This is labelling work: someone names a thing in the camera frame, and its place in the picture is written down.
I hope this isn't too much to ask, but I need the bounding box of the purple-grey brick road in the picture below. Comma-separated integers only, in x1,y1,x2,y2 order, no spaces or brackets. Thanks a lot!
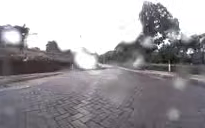
0,66,205,128

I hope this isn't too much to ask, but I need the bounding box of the pale kerb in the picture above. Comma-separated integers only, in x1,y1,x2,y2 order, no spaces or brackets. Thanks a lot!
117,65,205,88

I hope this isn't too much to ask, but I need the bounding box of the tall dark tree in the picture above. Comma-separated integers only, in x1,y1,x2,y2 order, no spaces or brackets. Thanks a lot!
138,1,182,64

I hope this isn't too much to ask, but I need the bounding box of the dark hedge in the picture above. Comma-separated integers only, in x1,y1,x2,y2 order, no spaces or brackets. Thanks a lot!
0,48,74,78

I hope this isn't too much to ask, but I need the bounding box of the grey pavement strip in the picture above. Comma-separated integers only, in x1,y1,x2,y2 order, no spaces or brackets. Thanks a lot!
0,70,68,88

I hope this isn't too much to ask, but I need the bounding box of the row of trees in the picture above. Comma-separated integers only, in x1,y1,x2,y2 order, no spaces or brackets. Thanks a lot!
98,32,205,66

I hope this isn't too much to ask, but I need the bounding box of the white post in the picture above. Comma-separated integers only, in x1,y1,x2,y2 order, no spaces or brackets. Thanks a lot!
167,59,172,73

